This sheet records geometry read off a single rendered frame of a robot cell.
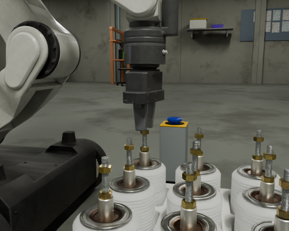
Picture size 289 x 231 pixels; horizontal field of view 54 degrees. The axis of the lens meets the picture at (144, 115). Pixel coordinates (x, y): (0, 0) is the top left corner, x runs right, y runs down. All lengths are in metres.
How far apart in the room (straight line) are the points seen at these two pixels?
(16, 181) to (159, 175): 0.33
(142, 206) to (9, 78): 0.46
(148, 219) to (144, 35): 0.34
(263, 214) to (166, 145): 0.36
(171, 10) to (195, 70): 9.16
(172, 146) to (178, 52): 9.09
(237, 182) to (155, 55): 0.30
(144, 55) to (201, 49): 9.20
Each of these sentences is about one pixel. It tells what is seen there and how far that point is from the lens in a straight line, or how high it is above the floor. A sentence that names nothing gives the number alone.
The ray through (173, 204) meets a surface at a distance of 0.50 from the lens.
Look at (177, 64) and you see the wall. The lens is 9.80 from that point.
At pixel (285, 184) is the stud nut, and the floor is 0.33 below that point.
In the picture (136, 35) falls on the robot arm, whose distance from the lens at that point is 0.58.
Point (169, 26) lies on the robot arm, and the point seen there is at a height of 0.55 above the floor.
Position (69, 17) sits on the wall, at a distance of 11.13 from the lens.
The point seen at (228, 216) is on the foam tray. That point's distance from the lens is 0.61.
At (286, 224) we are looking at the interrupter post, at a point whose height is 0.28.
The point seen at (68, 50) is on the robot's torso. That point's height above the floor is 0.51.
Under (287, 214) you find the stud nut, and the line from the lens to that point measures 0.40.
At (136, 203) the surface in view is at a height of 0.24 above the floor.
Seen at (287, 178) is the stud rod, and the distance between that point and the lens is 0.39.
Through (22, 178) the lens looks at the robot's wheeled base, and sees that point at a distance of 0.75.
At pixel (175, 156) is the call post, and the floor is 0.23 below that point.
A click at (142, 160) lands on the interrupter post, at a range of 0.64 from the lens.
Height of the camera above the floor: 0.46
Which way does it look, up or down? 9 degrees down
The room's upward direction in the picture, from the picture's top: straight up
